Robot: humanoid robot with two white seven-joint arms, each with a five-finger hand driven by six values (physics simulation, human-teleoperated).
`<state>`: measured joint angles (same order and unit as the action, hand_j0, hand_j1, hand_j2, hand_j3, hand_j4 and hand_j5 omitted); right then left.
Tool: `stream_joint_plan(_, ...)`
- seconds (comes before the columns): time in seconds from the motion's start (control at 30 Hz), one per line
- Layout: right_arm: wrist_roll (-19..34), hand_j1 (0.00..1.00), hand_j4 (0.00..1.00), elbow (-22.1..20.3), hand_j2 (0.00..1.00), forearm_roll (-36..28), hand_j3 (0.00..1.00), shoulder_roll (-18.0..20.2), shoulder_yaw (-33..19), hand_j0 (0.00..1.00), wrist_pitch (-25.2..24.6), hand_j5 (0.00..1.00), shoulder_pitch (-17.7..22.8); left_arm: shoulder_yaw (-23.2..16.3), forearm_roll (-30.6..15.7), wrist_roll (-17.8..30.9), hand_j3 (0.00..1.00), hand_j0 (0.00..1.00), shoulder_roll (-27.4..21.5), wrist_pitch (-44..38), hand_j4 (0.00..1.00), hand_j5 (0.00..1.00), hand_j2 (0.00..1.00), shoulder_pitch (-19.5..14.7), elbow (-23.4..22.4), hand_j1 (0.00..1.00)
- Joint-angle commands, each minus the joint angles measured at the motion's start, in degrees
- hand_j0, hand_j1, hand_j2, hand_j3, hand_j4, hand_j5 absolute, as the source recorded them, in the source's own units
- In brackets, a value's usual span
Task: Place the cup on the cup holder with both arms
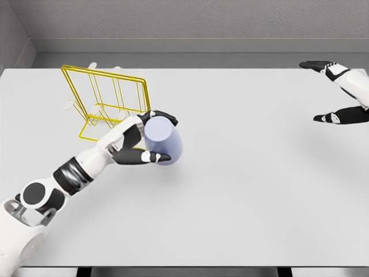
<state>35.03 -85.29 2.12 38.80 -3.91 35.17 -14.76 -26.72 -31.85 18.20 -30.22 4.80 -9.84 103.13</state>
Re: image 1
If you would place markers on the lavender blue cup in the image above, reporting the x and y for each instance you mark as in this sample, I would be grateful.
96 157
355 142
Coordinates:
164 141

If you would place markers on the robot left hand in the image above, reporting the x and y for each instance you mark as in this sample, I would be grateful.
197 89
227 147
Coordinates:
127 131

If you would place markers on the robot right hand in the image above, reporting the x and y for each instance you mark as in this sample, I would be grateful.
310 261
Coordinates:
353 82

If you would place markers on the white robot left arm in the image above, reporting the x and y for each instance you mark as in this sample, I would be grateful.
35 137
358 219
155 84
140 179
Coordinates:
83 166

